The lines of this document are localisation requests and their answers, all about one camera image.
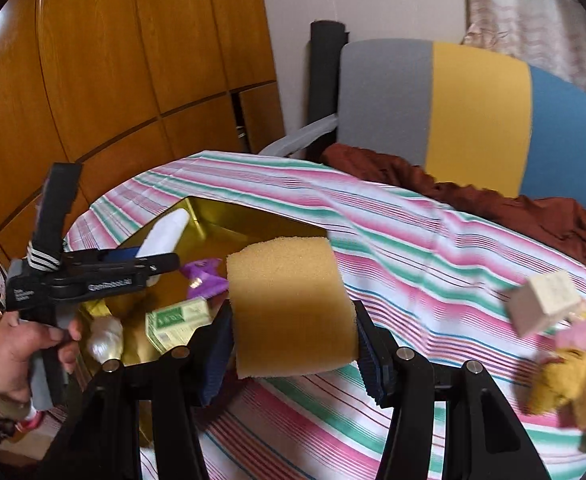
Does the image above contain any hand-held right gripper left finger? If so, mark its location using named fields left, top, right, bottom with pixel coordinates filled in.
left=43, top=305, right=236, bottom=480

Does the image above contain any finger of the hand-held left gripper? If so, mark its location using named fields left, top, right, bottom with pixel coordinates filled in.
left=100, top=252, right=181, bottom=283
left=63, top=246, right=144, bottom=267

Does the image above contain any yellow plush toy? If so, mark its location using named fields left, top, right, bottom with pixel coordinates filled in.
left=526, top=345, right=586, bottom=453

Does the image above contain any gold tin box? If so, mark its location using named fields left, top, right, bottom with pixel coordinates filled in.
left=70, top=196, right=330, bottom=448

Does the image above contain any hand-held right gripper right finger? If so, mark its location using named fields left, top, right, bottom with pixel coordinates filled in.
left=353, top=300, right=551, bottom=480

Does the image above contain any wooden wardrobe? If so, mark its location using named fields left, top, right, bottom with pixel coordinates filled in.
left=0, top=0, right=286, bottom=321

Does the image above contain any printed curtain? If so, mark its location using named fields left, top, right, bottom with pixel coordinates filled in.
left=460, top=0, right=586, bottom=106

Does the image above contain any large yellow sponge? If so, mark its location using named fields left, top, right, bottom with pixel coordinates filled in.
left=225, top=237, right=360, bottom=380

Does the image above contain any grey yellow blue chair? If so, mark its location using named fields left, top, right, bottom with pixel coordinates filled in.
left=258, top=39, right=586, bottom=233

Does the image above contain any person's left hand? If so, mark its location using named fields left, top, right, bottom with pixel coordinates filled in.
left=0, top=312, right=84, bottom=403

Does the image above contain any striped tablecloth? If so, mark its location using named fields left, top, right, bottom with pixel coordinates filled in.
left=65, top=150, right=586, bottom=480

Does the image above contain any purple wrapper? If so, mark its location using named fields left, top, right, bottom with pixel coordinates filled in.
left=180, top=258, right=230, bottom=301

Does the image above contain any cream cardboard box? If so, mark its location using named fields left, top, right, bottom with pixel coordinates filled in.
left=508, top=270, right=585, bottom=339

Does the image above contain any pale bangle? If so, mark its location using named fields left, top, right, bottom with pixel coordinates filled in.
left=0, top=367, right=31, bottom=408

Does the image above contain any green label box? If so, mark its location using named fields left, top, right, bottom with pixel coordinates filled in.
left=144, top=296, right=215, bottom=355

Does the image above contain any black rolled mat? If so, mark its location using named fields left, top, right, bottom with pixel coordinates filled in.
left=309, top=20, right=349, bottom=161

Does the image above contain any pink mesh bundle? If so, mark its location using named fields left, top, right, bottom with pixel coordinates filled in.
left=556, top=310, right=586, bottom=351

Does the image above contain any brown cloth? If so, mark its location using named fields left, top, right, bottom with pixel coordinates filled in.
left=321, top=143, right=586, bottom=281

